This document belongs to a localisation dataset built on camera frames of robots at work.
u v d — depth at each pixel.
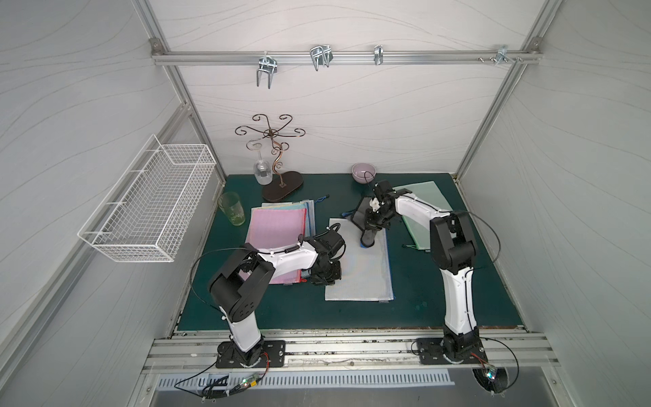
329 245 0.73
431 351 0.73
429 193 1.16
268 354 0.73
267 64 0.78
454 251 0.58
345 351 0.75
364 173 1.20
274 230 1.01
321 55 0.77
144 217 0.68
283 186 1.15
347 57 0.78
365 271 0.96
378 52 0.72
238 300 0.46
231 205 0.95
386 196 0.78
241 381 0.68
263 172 0.93
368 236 0.95
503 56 0.77
